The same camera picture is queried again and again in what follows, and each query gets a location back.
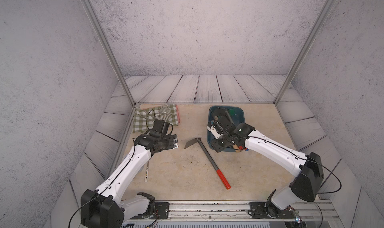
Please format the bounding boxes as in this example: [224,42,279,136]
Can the left aluminium frame post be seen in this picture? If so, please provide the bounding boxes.
[80,0,136,107]

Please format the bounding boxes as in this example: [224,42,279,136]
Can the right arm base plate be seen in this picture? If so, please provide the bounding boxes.
[248,202,295,219]

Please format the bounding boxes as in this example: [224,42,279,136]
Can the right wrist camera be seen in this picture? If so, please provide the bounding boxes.
[207,126,223,140]

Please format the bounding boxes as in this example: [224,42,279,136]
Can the right aluminium frame post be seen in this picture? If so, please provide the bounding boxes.
[274,0,337,107]

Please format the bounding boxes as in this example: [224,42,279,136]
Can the teal plastic storage box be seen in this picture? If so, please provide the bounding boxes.
[207,106,246,153]

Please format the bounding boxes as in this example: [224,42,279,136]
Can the red handle hoe blade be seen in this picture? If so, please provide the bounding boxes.
[184,138,232,190]
[207,106,245,153]

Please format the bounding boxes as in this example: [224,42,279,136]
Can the green white checkered cloth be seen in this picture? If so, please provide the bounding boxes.
[133,104,178,133]

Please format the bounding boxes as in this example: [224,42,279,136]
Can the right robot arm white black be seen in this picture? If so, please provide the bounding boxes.
[207,115,326,218]

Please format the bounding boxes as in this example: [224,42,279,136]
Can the aluminium frame post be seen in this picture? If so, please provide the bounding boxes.
[274,0,337,107]
[80,0,136,107]

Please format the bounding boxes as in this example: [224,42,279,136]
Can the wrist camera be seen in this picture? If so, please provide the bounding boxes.
[207,126,223,140]
[172,135,179,149]

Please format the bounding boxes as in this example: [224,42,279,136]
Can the striped ceramic cup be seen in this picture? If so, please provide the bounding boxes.
[158,106,172,122]

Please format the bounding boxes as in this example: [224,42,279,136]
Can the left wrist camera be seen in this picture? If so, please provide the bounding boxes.
[172,135,179,149]

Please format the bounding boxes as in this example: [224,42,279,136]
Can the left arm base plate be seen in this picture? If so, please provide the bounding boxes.
[130,202,170,220]

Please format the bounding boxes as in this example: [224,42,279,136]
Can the aluminium front rail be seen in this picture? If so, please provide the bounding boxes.
[78,199,346,228]

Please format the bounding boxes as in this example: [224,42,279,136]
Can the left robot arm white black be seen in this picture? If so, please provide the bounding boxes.
[76,119,178,228]

